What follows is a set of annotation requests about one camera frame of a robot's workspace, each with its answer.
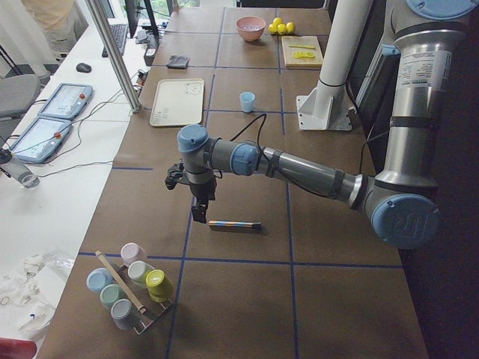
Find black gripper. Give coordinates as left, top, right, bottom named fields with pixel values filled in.
left=189, top=178, right=216, bottom=224

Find steel muddler black tip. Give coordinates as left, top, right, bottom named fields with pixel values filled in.
left=207, top=221, right=262, bottom=230

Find light blue cup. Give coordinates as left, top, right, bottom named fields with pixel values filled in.
left=239, top=91, right=256, bottom=113

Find pink bowl of ice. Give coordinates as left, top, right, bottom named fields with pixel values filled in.
left=236, top=16, right=266, bottom=42

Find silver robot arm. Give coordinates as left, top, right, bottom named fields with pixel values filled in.
left=165, top=1, right=478, bottom=249

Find pink upturned cup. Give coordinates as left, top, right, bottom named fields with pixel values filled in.
left=120, top=242, right=147, bottom=267

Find white upturned cup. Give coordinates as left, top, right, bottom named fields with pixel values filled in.
left=128, top=260, right=155, bottom=289

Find yellow upturned cup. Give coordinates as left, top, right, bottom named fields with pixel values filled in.
left=145, top=269, right=174, bottom=303

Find white cup rack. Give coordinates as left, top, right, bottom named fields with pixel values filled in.
left=119, top=266, right=172, bottom=334

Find green upturned cup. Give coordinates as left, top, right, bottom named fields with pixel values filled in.
left=100, top=283, right=127, bottom=310

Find blue upturned cup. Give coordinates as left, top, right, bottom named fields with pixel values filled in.
left=86, top=268, right=113, bottom=292

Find grey upturned cup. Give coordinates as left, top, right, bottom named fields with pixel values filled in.
left=110, top=298, right=140, bottom=331

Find cream bear tray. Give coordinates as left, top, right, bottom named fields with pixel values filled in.
left=150, top=79, right=204, bottom=127

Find orange black connector box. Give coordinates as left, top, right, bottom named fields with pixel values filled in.
left=136, top=70, right=148, bottom=86

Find grey folded cloth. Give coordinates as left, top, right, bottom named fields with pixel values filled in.
left=166, top=55, right=190, bottom=70

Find upper teach pendant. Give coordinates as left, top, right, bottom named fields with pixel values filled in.
left=38, top=83, right=94, bottom=120

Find teach pendant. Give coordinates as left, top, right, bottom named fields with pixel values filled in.
left=38, top=83, right=94, bottom=120
left=10, top=116, right=72, bottom=164

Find lower teach pendant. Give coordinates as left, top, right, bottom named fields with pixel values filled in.
left=10, top=116, right=72, bottom=164

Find clear water bottle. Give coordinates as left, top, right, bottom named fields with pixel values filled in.
left=0, top=149, right=40, bottom=188

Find black computer mouse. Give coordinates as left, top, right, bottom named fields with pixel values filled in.
left=76, top=63, right=92, bottom=73

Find lemon slices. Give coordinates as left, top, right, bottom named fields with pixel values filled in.
left=292, top=52, right=316, bottom=59

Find wooden cutting board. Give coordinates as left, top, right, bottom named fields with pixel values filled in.
left=281, top=36, right=323, bottom=68

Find crumpled white paper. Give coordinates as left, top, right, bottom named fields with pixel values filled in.
left=1, top=251, right=75, bottom=339

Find yellow plastic knife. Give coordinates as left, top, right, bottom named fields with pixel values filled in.
left=288, top=44, right=316, bottom=50

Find yellow lemon far left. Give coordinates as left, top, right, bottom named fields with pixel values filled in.
left=268, top=23, right=278, bottom=34

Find yellow lemon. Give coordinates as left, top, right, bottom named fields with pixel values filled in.
left=276, top=24, right=287, bottom=36
left=272, top=17, right=283, bottom=25
left=285, top=22, right=296, bottom=34
left=268, top=23, right=278, bottom=34

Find black keyboard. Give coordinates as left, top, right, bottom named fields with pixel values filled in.
left=110, top=24, right=129, bottom=55

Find yellow lemon front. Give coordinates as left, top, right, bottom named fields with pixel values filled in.
left=276, top=24, right=287, bottom=36

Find yellow lemon right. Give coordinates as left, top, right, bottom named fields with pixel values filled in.
left=285, top=22, right=296, bottom=34

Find yellow lemon middle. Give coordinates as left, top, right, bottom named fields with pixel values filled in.
left=272, top=17, right=283, bottom=25

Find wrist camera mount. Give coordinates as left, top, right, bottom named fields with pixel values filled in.
left=165, top=161, right=189, bottom=190

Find wooden rack handle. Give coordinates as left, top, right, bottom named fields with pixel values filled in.
left=95, top=251, right=147, bottom=315

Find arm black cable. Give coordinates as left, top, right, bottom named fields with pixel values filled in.
left=209, top=113, right=390, bottom=197

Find white pedestal column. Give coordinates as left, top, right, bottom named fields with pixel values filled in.
left=296, top=0, right=373, bottom=131

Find aluminium frame post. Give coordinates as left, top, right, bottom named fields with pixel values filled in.
left=85, top=0, right=141, bottom=113

